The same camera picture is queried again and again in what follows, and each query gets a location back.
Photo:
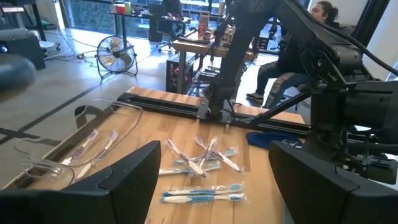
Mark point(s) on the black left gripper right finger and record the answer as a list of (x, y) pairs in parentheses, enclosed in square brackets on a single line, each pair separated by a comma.
[(326, 202)]

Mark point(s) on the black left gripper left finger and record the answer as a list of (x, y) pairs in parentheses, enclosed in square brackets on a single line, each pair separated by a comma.
[(93, 202)]

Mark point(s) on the purple toothbrush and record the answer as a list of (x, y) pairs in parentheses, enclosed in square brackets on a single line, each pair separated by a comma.
[(105, 146), (81, 147), (207, 152), (186, 158), (222, 157)]

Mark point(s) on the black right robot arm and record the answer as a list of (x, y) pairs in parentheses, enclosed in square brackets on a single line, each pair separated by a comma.
[(242, 46)]

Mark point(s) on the clear plastic bin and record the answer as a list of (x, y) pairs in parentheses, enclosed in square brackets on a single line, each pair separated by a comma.
[(124, 124)]

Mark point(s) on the blue cloth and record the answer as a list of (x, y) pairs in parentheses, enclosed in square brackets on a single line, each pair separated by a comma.
[(267, 139)]

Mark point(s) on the blue wrapped toothbrush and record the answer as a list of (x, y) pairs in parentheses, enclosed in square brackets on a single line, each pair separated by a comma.
[(202, 189), (174, 171), (202, 199), (230, 152)]

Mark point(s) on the person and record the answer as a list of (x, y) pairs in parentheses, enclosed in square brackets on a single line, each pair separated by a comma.
[(171, 6), (273, 74)]

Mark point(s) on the black floor fan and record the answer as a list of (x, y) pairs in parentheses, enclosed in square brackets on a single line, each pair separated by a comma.
[(116, 56)]

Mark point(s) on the black computer tower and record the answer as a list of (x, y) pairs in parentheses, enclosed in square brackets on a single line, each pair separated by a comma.
[(175, 74)]

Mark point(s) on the black equipment case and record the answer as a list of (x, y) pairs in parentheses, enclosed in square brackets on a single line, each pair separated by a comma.
[(25, 46)]

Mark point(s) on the black work table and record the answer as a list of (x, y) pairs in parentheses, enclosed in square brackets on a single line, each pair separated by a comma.
[(124, 26)]

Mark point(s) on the black office chair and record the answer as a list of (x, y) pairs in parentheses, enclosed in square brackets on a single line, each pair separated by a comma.
[(169, 34)]

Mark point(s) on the wooden work table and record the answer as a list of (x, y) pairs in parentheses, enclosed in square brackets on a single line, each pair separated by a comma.
[(192, 46)]

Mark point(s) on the red can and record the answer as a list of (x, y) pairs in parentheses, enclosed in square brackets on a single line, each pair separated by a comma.
[(201, 31)]

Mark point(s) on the black curved bracket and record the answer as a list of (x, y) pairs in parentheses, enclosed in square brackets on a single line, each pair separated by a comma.
[(90, 115)]

